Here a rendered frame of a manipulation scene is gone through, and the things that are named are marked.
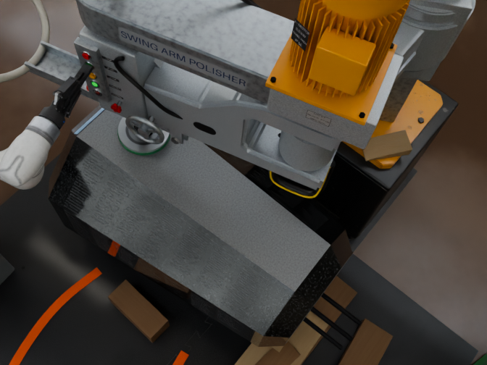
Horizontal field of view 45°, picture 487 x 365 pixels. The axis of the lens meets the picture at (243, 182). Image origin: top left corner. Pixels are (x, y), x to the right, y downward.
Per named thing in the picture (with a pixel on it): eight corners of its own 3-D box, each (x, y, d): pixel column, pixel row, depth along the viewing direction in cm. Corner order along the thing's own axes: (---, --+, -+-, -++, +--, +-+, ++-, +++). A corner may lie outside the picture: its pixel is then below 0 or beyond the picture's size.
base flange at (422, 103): (359, 46, 283) (361, 40, 278) (443, 103, 271) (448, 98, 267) (297, 110, 265) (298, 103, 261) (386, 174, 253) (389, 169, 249)
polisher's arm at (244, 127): (333, 160, 218) (364, 85, 174) (310, 211, 209) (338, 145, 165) (157, 87, 228) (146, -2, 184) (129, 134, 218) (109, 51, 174)
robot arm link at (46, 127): (28, 140, 179) (39, 125, 181) (54, 151, 178) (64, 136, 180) (20, 124, 171) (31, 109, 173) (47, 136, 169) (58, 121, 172)
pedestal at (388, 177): (326, 108, 354) (354, 27, 288) (417, 172, 339) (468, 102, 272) (258, 181, 331) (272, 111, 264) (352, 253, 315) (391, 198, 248)
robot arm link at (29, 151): (21, 122, 168) (21, 138, 180) (-10, 166, 162) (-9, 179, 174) (54, 142, 170) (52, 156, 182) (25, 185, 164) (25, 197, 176)
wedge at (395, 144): (401, 135, 258) (405, 129, 253) (409, 154, 254) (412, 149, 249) (359, 141, 255) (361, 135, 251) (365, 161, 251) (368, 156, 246)
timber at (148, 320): (111, 302, 295) (107, 296, 284) (128, 285, 299) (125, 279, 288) (152, 343, 287) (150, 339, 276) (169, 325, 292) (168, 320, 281)
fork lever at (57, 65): (205, 108, 225) (206, 102, 220) (182, 148, 217) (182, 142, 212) (48, 41, 232) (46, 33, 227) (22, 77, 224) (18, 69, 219)
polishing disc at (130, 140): (119, 109, 245) (118, 107, 243) (169, 108, 246) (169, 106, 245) (117, 153, 236) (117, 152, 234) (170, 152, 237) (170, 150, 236)
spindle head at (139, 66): (213, 103, 222) (214, 24, 181) (187, 149, 213) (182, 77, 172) (129, 69, 226) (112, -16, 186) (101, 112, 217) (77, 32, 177)
